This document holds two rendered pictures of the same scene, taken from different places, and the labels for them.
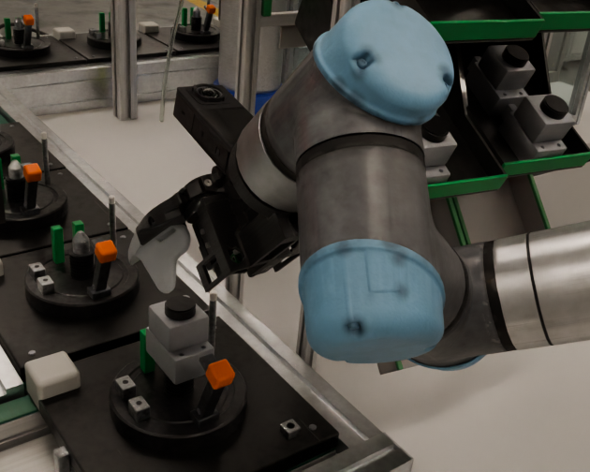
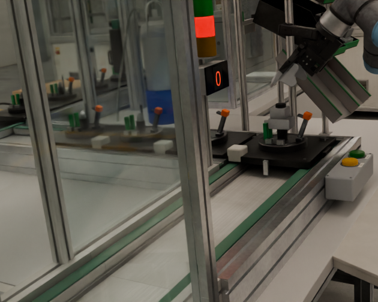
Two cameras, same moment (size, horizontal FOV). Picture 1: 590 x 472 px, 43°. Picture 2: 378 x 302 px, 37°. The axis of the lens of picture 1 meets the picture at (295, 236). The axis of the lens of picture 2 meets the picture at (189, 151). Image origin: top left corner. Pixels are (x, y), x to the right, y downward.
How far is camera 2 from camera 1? 117 cm
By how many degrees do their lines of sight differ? 22
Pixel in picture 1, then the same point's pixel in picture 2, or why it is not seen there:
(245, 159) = (329, 24)
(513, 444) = (371, 148)
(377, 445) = (348, 138)
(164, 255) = (290, 74)
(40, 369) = (235, 147)
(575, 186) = (299, 107)
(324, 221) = (375, 16)
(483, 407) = not seen: hidden behind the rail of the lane
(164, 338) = (281, 115)
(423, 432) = not seen: hidden behind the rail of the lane
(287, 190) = (342, 27)
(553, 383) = (366, 135)
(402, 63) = not seen: outside the picture
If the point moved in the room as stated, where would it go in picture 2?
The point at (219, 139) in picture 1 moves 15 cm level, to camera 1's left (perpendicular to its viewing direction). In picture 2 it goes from (306, 29) to (255, 36)
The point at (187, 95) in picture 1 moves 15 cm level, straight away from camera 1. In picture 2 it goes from (285, 24) to (251, 24)
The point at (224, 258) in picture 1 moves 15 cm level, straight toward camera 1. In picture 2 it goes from (320, 60) to (362, 64)
